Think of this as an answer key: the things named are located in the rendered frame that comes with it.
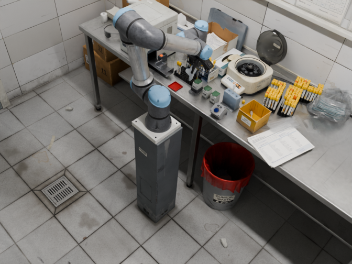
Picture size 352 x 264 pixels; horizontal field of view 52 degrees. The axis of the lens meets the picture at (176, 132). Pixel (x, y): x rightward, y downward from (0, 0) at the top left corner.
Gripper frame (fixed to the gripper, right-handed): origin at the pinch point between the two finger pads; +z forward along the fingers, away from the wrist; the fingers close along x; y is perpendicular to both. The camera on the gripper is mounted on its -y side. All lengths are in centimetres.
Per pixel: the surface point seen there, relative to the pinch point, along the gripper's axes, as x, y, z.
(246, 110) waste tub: -5.3, -34.2, 8.0
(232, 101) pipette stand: -2.5, -25.0, 5.7
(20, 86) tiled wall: 42, 171, 90
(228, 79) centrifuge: -18.9, -10.0, 7.1
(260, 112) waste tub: -9.0, -41.2, 7.2
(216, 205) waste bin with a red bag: 10, -38, 92
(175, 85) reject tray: 5.8, 12.5, 11.7
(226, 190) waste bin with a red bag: 10, -42, 68
